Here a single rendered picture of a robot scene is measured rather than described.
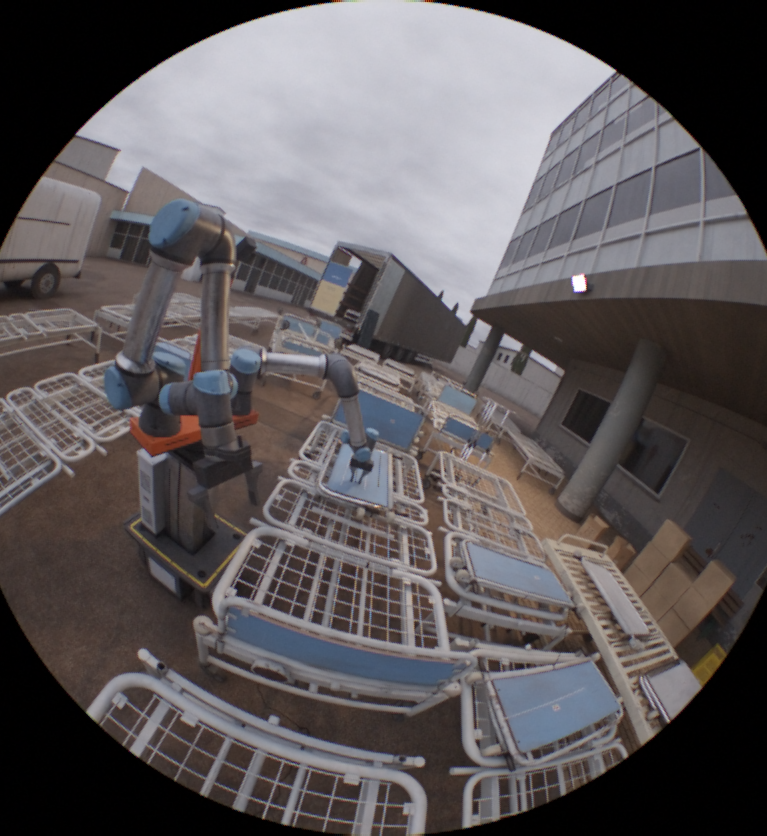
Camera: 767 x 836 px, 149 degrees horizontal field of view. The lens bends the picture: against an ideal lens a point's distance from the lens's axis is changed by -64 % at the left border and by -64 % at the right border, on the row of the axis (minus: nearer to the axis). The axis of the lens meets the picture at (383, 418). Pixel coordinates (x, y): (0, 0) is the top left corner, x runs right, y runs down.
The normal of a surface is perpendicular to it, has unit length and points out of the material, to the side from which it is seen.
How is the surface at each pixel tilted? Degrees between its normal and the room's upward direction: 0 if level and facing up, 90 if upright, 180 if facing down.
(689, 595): 90
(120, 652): 0
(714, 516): 90
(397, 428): 90
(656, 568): 90
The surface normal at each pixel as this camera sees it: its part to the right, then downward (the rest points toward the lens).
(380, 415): -0.02, 0.31
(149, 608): 0.40, -0.87
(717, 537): -0.92, -0.38
